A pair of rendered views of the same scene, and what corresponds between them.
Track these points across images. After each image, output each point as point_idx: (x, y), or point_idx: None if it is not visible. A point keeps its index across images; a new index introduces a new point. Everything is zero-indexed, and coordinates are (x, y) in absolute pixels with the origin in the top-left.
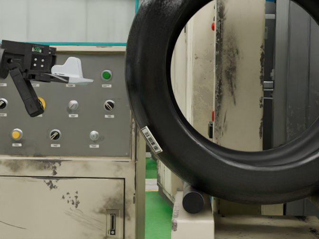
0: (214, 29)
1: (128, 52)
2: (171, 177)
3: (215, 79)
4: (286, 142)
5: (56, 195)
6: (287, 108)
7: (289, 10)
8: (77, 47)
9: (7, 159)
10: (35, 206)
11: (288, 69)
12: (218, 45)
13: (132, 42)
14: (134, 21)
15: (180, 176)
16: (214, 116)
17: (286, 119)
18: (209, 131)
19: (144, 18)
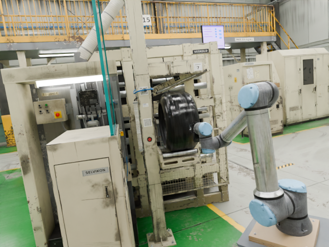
0: (143, 114)
1: (197, 120)
2: (162, 157)
3: (153, 128)
4: (125, 147)
5: (127, 193)
6: (125, 136)
7: (120, 106)
8: (118, 127)
9: (125, 187)
10: (128, 203)
11: (123, 124)
12: (153, 118)
13: (197, 117)
14: (195, 112)
15: (195, 146)
16: (155, 138)
17: (124, 139)
18: (122, 150)
19: (197, 111)
